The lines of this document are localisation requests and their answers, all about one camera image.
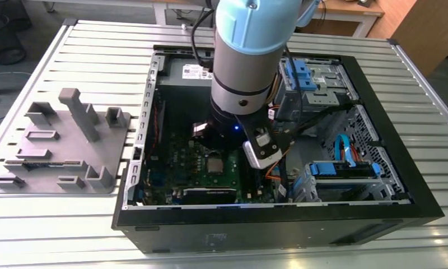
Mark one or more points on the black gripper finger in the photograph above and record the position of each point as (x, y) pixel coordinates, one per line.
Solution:
(200, 129)

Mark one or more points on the silver CPU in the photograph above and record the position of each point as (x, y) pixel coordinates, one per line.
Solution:
(215, 165)

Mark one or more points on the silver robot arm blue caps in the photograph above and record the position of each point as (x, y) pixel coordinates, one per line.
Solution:
(246, 78)

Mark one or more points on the grey power supply unit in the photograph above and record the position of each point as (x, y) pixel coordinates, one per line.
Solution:
(183, 95)

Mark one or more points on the green motherboard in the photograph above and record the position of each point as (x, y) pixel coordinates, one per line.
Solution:
(187, 179)

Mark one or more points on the black graphics card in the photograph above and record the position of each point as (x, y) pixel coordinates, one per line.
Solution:
(208, 196)

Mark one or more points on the metal drive cage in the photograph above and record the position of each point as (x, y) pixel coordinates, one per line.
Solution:
(318, 98)

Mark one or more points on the blue plastic disk carrier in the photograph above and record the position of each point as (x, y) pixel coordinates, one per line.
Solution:
(310, 84)

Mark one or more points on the hard disk in blue carrier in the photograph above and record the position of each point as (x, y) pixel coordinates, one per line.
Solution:
(323, 169)

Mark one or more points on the black PC case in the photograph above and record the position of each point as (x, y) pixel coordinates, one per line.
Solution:
(283, 224)

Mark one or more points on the grey parts rack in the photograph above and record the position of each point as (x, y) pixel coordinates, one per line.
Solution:
(67, 151)

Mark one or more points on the metal disk bay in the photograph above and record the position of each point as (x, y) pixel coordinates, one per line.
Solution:
(351, 182)

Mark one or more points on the wooden cabinet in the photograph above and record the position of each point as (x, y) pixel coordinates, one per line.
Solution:
(430, 28)

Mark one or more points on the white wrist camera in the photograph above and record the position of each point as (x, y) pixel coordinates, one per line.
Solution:
(263, 159)

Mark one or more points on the wooden desk white frame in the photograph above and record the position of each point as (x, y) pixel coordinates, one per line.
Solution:
(358, 9)

